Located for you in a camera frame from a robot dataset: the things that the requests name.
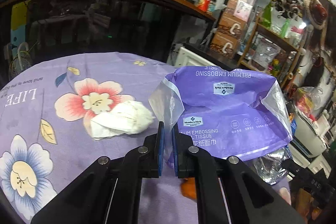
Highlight purple tissue pack wrapper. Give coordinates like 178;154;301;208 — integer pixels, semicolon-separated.
148;65;293;170

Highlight orange foam fruit net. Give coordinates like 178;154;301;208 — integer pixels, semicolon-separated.
180;178;198;200

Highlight purple floral tablecloth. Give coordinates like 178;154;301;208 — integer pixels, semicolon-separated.
0;52;292;224

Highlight red can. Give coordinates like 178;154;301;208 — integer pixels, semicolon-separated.
197;0;215;12

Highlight white printer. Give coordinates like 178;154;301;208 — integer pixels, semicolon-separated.
291;113;327;158

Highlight wooden shelf rack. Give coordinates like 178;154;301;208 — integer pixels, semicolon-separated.
240;21;303;81

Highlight white electric fan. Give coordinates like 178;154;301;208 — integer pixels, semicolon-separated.
9;43;33;81

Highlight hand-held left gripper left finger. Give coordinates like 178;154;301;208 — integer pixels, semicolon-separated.
31;121;165;224

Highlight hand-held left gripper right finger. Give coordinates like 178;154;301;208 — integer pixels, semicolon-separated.
172;126;306;224

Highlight white crumpled tissue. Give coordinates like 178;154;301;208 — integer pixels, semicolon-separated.
90;100;156;141

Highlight yellow green bottle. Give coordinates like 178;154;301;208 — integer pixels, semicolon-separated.
270;59;281;77

